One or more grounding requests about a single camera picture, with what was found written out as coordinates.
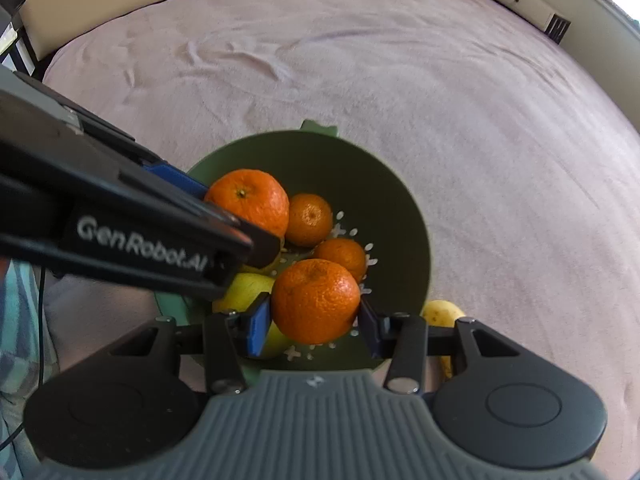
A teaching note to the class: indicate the green colander bowl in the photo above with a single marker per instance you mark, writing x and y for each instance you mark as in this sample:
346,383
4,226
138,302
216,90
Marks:
360,185

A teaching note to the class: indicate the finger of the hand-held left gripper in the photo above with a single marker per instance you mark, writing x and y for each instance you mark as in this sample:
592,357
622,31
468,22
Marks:
180,180
260,250

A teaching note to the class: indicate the white black nightstand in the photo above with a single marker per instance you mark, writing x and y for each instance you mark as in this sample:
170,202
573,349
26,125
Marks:
525,2

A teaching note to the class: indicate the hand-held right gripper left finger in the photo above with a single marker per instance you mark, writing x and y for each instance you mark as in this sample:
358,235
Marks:
260,327

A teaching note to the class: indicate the orange tangerine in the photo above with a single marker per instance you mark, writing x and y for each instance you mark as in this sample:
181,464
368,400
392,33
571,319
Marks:
342,257
310,219
250,200
315,300

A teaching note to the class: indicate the person's teal patterned clothing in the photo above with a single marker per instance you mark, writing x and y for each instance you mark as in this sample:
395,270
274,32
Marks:
17,360

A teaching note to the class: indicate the yellow banana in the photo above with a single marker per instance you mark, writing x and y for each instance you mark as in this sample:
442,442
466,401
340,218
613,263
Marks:
442,315

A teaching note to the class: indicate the pink bed blanket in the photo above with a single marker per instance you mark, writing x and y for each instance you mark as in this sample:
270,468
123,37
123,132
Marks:
400,85

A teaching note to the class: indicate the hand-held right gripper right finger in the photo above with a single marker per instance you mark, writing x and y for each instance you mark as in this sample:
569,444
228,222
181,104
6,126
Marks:
372,330

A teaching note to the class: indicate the dark bedside shelf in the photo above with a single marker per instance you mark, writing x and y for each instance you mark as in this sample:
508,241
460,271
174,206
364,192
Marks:
20,10

